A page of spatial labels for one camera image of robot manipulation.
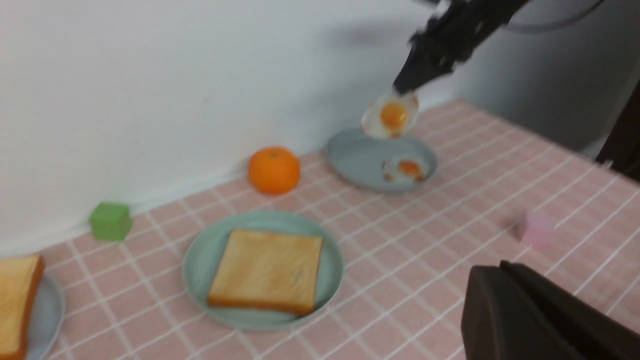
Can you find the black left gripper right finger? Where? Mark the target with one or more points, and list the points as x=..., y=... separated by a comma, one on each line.
x=593, y=334

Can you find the mint green centre plate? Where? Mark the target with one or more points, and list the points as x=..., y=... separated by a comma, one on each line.
x=204, y=255

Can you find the pink checkered tablecloth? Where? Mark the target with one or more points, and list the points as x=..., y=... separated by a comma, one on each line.
x=407, y=256

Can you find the orange fruit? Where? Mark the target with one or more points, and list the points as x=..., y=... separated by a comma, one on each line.
x=274, y=170

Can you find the grey-blue egg plate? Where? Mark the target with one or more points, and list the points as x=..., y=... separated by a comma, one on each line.
x=359, y=159

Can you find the toast slice bottom sandwich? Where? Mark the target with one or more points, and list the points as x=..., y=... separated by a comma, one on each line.
x=268, y=271

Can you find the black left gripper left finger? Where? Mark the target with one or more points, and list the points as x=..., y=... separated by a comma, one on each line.
x=501, y=322

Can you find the green cube block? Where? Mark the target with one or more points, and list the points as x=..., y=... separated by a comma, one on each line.
x=111, y=221

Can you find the toast slice stack upper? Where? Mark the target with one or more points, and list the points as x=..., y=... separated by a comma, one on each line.
x=19, y=281

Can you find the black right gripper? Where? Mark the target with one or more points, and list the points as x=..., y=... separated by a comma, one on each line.
x=451, y=38

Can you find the pink cube block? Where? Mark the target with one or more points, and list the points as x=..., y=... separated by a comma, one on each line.
x=535, y=229

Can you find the fried egg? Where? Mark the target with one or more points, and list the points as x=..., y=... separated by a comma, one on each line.
x=391, y=115
x=405, y=169

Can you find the light blue bread plate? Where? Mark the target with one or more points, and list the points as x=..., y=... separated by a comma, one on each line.
x=47, y=316

